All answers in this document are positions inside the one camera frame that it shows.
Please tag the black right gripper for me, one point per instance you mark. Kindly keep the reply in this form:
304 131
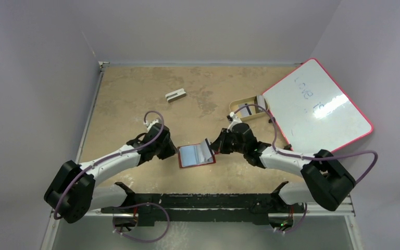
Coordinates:
222 142

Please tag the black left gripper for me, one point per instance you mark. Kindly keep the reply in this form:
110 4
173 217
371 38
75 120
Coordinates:
171 150

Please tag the red card holder wallet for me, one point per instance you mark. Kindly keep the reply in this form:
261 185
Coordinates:
189 156

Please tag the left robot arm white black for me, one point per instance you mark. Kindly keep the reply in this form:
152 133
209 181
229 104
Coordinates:
74 189

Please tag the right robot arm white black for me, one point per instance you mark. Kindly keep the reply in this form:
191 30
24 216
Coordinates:
325 182

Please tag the loose card in tray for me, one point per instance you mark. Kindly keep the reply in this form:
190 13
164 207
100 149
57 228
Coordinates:
247 110

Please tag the stack of white cards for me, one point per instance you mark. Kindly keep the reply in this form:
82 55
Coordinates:
261 103

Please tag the white grey card reader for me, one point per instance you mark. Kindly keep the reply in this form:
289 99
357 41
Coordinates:
175 95

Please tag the beige oval tray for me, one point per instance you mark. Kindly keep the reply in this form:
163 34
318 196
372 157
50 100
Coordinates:
233 106

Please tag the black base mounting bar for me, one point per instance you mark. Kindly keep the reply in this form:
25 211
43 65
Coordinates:
145 209

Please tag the pink-framed whiteboard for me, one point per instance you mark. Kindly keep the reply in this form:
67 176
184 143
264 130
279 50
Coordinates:
313 112

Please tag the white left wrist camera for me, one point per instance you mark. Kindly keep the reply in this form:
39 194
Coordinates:
152 123

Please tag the aluminium table frame rail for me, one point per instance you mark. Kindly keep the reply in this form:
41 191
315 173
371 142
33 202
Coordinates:
124 94

